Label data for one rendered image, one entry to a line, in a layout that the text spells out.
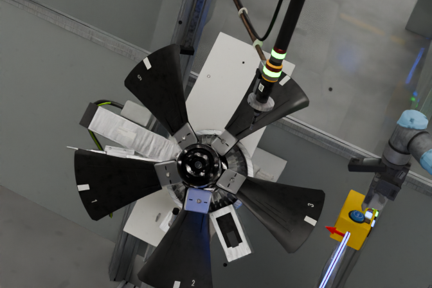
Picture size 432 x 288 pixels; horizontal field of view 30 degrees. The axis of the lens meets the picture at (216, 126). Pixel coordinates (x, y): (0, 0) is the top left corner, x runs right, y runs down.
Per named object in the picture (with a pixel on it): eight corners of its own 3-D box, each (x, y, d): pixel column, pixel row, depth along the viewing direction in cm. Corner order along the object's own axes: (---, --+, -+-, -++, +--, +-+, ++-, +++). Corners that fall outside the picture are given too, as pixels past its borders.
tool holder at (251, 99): (242, 90, 211) (252, 58, 205) (267, 92, 213) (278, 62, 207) (251, 110, 204) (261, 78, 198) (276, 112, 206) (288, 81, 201)
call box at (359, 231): (339, 212, 260) (351, 188, 254) (368, 225, 258) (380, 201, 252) (327, 240, 247) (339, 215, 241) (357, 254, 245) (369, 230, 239)
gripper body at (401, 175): (392, 204, 232) (409, 172, 225) (364, 191, 233) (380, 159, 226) (396, 189, 238) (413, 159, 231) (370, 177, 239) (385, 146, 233)
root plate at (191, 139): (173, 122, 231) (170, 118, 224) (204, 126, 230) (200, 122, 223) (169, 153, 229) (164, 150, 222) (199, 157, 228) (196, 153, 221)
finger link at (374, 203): (375, 222, 238) (387, 199, 233) (357, 214, 239) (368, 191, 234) (377, 216, 240) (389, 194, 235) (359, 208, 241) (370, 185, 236)
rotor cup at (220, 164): (182, 141, 232) (175, 134, 219) (231, 147, 230) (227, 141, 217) (175, 191, 230) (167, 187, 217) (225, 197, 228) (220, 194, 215)
